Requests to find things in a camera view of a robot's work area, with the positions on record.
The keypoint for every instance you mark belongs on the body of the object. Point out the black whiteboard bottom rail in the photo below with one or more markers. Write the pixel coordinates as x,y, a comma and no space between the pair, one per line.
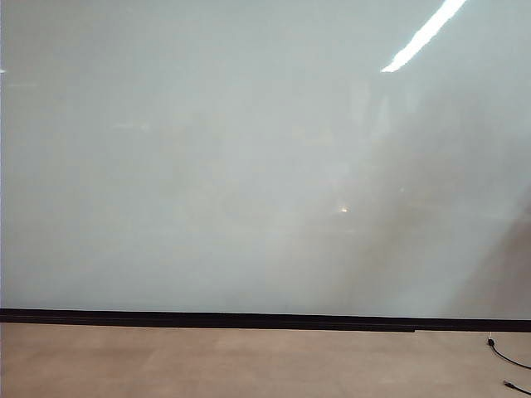
207,320

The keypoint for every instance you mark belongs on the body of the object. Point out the glass whiteboard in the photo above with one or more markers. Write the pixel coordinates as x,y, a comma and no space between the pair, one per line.
207,145

